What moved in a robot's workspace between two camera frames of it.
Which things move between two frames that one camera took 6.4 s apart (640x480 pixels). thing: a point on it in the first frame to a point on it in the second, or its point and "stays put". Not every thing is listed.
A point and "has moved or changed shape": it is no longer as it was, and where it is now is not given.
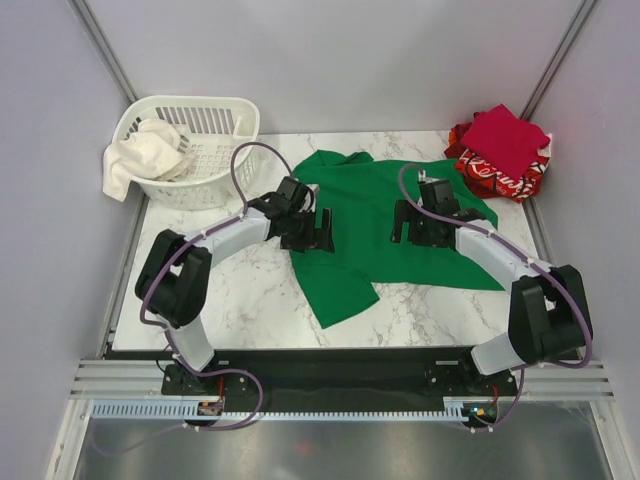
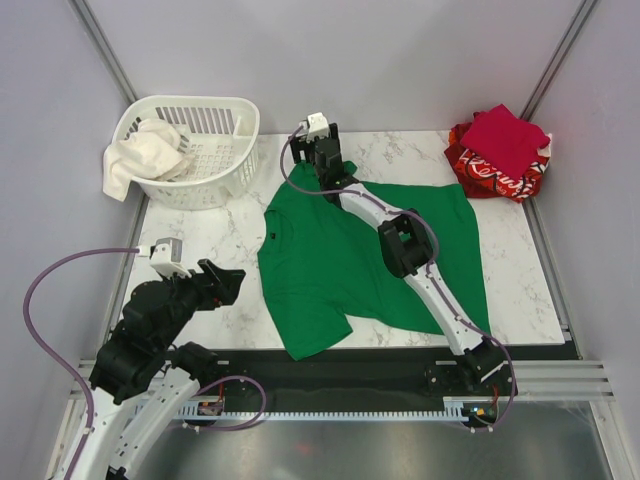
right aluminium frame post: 584,10 stays put
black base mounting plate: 338,378 stays put
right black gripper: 406,212 to 297,145
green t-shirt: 362,193 has moved or changed shape
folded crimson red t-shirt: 504,139 stays put
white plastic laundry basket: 213,126 stays put
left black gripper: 310,241 to 217,285
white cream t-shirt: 152,150 stays put
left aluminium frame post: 113,68 stays put
